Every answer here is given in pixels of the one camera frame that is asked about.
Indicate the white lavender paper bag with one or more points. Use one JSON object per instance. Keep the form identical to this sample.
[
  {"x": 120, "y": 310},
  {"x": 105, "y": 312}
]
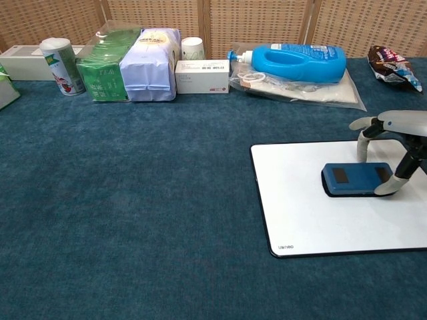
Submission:
[{"x": 146, "y": 73}]

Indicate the woven rattan folding screen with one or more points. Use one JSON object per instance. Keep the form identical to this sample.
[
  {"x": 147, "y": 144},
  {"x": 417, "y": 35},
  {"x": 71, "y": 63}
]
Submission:
[{"x": 260, "y": 23}]

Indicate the white lidded cylindrical can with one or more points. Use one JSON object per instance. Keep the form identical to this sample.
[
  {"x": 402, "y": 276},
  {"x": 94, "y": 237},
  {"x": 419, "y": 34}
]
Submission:
[{"x": 65, "y": 73}]

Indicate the blue felt table cover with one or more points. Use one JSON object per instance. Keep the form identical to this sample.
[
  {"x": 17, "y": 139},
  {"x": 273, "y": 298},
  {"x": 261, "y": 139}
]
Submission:
[{"x": 133, "y": 200}]

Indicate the small white cardboard box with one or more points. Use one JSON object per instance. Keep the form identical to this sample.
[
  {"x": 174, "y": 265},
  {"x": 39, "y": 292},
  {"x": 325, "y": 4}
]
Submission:
[{"x": 200, "y": 78}]

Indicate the blue board eraser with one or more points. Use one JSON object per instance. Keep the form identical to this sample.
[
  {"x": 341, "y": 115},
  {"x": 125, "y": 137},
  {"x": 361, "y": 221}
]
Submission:
[{"x": 357, "y": 180}]

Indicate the brown snack bag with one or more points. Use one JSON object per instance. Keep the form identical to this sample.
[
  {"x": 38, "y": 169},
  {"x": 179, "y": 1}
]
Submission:
[{"x": 390, "y": 65}]

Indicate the clear plastic zip bag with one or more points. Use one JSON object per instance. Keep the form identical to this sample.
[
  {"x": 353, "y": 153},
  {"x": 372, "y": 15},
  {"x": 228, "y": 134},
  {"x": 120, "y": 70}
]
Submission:
[{"x": 327, "y": 95}]

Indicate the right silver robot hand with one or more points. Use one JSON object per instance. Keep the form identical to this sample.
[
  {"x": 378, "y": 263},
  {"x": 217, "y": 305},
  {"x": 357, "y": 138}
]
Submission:
[{"x": 412, "y": 123}]

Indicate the white paper cup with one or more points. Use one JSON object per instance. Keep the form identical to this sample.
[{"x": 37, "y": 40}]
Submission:
[{"x": 193, "y": 50}]

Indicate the green tea box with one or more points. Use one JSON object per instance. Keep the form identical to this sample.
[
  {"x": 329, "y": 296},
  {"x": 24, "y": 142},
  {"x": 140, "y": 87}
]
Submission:
[{"x": 103, "y": 73}]

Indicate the white board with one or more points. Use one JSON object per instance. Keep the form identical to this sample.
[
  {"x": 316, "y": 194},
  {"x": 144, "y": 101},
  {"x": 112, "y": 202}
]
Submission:
[{"x": 300, "y": 213}]

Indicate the white power strip box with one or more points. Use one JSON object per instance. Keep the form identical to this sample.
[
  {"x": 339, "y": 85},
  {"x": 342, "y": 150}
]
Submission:
[{"x": 23, "y": 66}]

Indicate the green tissue pack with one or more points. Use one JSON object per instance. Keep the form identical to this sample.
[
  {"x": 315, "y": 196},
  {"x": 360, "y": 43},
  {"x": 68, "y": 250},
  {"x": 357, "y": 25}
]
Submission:
[{"x": 8, "y": 95}]

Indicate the blue detergent pump bottle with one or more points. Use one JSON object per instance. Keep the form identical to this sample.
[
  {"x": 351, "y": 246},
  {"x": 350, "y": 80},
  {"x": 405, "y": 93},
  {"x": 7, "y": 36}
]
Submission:
[{"x": 300, "y": 65}]

